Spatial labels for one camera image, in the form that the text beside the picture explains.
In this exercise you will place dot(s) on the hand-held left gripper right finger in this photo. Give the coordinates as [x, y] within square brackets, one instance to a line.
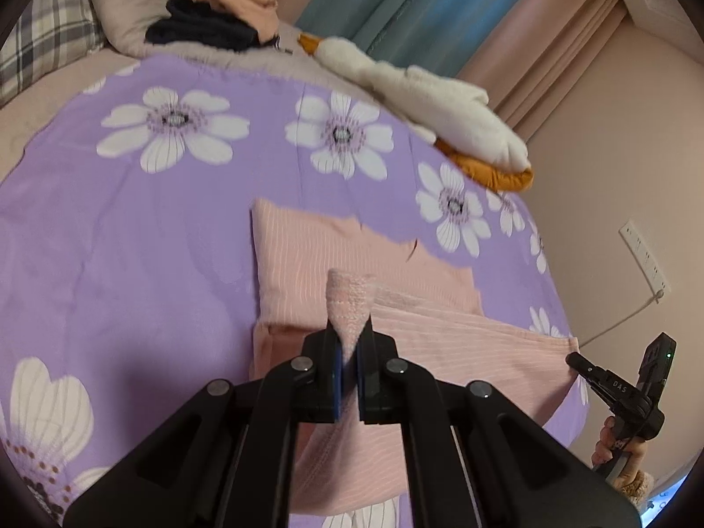
[361, 385]

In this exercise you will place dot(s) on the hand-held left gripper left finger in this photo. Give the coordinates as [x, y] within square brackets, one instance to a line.
[334, 385]

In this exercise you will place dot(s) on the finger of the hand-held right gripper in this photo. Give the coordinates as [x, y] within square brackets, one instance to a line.
[586, 371]

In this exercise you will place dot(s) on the pink striped shirt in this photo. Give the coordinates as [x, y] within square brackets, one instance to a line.
[308, 264]

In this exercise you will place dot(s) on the person's right forearm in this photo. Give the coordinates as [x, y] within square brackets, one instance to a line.
[632, 487]

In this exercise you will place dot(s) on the person's right hand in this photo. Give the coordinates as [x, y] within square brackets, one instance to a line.
[608, 443]

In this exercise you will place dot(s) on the purple floral blanket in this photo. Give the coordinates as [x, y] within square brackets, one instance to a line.
[137, 258]

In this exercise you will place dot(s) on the white plush goose toy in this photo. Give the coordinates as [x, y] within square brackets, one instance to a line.
[440, 104]

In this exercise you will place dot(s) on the pink curtain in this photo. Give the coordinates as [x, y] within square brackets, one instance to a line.
[550, 66]

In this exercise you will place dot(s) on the navy garment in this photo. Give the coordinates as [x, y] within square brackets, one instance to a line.
[203, 27]

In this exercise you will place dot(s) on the teal curtain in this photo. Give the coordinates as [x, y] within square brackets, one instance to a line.
[429, 0]

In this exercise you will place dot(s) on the peach garment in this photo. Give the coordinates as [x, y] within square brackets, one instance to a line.
[242, 0]

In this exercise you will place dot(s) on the beige pillow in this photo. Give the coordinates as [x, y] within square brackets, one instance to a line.
[126, 5]

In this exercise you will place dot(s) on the plaid pillow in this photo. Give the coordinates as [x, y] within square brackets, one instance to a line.
[38, 27]

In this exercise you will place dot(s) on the white wall power strip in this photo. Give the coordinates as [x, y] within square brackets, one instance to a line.
[643, 256]

